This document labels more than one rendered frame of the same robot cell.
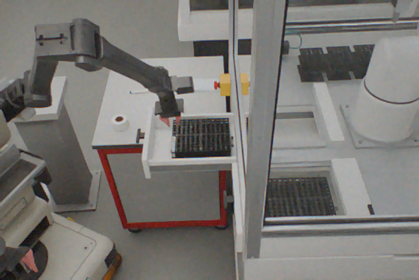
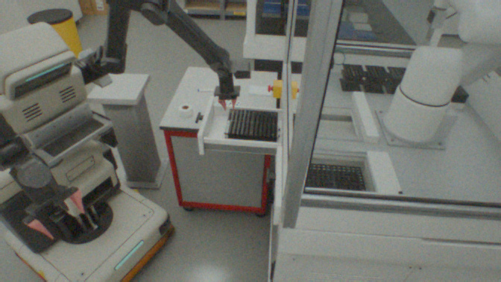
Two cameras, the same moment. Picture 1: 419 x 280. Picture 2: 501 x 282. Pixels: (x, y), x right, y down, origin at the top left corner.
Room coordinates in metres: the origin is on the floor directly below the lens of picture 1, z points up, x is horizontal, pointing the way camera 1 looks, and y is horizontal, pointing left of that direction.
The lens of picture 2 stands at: (0.07, -0.01, 1.73)
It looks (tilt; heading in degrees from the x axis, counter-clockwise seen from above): 41 degrees down; 2
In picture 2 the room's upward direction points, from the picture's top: 2 degrees clockwise
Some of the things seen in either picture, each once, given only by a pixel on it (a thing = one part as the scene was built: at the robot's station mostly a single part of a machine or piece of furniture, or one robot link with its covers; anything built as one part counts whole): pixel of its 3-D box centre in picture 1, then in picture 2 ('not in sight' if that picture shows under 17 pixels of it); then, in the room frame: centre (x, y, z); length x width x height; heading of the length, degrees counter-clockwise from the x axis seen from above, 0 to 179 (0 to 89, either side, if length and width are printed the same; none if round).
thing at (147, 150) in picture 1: (150, 141); (207, 124); (1.14, 0.24, 0.87); 0.29 x 0.02 x 0.11; 179
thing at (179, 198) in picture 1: (172, 150); (227, 145); (1.55, 0.21, 0.38); 0.62 x 0.58 x 0.76; 179
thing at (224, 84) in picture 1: (224, 84); (276, 89); (1.47, -0.07, 0.88); 0.07 x 0.05 x 0.07; 179
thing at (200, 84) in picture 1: (205, 85); (260, 91); (1.61, 0.02, 0.77); 0.13 x 0.09 x 0.02; 85
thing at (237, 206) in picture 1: (236, 205); (277, 183); (0.82, -0.08, 0.87); 0.29 x 0.02 x 0.11; 179
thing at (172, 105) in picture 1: (167, 101); (227, 86); (1.11, 0.14, 1.09); 0.10 x 0.07 x 0.07; 90
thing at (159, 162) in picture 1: (203, 141); (253, 128); (1.14, 0.03, 0.86); 0.40 x 0.26 x 0.06; 89
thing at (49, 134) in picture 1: (55, 149); (133, 134); (1.60, 0.85, 0.38); 0.30 x 0.30 x 0.76; 2
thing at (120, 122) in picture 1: (120, 122); (186, 110); (1.36, 0.40, 0.78); 0.07 x 0.07 x 0.04
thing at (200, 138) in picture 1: (200, 140); (252, 127); (1.14, 0.04, 0.87); 0.22 x 0.18 x 0.06; 89
